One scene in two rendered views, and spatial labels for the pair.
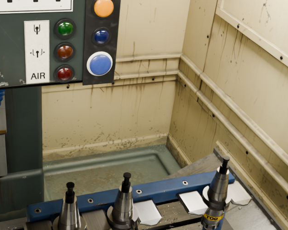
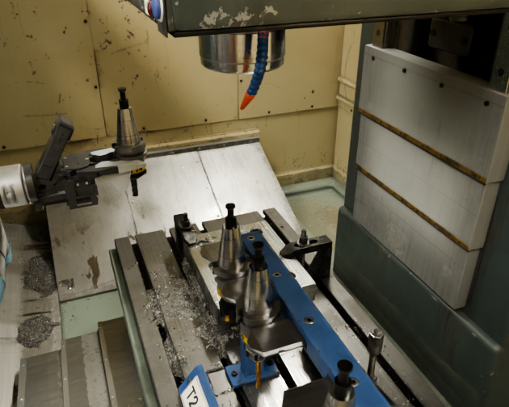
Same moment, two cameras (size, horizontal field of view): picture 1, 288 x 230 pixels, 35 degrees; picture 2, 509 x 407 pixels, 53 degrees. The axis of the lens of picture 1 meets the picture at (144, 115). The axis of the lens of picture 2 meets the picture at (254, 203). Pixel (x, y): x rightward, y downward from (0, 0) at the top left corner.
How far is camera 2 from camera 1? 0.90 m
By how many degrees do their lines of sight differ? 78
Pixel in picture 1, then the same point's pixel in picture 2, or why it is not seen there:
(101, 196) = (286, 283)
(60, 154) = not seen: outside the picture
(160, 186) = (330, 346)
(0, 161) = (453, 285)
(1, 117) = (470, 226)
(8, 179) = (459, 320)
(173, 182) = not seen: hidden behind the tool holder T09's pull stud
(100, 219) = not seen: hidden behind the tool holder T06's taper
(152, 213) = (271, 341)
